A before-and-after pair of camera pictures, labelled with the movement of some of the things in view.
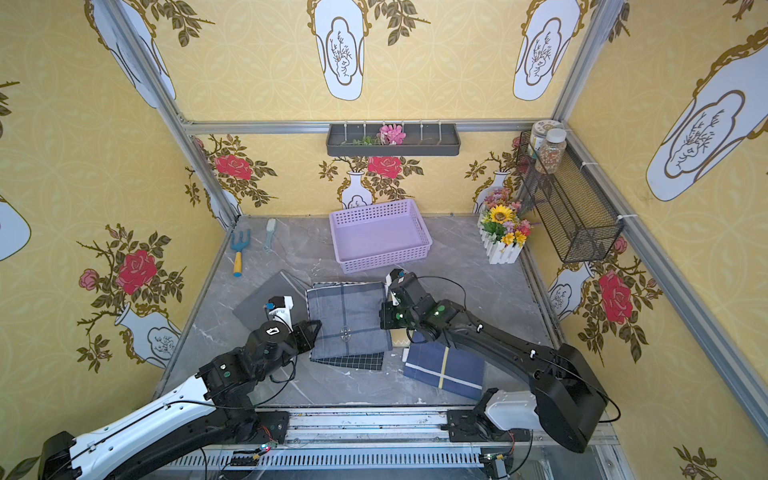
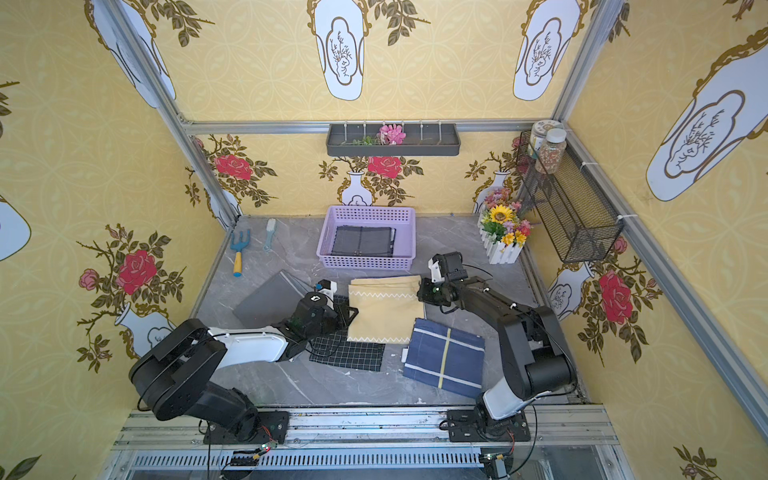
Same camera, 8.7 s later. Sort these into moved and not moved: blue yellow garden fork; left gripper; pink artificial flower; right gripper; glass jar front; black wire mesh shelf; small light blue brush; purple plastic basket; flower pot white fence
Moved: left gripper; right gripper; purple plastic basket
Not moved: small light blue brush; glass jar front; blue yellow garden fork; flower pot white fence; pink artificial flower; black wire mesh shelf
